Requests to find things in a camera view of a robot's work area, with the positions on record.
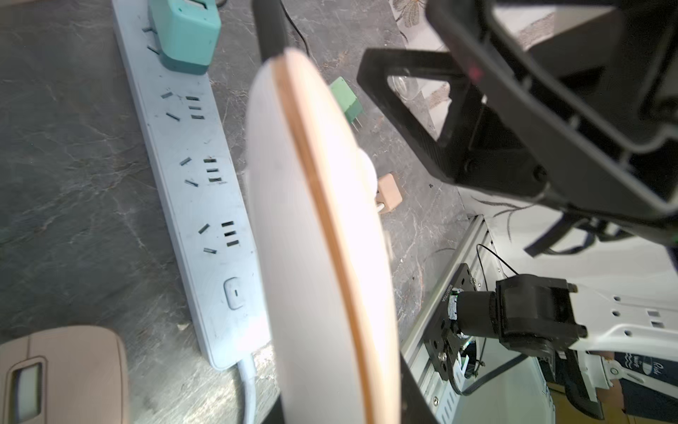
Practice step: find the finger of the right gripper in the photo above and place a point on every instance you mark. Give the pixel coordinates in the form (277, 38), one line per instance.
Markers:
(601, 156)
(455, 134)

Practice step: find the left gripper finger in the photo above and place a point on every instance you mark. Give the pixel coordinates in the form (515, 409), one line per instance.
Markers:
(414, 407)

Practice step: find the peach charger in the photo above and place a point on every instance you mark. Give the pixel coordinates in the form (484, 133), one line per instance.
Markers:
(388, 195)

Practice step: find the green charger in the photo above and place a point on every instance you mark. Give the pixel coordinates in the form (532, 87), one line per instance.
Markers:
(347, 101)

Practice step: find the peach mouse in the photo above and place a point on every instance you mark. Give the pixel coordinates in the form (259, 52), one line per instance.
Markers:
(324, 261)

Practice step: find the light blue power strip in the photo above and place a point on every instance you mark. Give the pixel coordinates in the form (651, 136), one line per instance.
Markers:
(200, 195)

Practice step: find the pink mouse left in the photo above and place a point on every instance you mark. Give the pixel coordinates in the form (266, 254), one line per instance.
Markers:
(75, 374)

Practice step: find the glass flask with cork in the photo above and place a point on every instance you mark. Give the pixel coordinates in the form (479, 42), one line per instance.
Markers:
(406, 88)

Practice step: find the teal charger on blue strip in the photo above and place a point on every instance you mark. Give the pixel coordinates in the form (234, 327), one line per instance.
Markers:
(186, 32)

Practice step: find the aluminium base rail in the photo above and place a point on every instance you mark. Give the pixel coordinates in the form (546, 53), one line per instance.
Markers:
(464, 373)

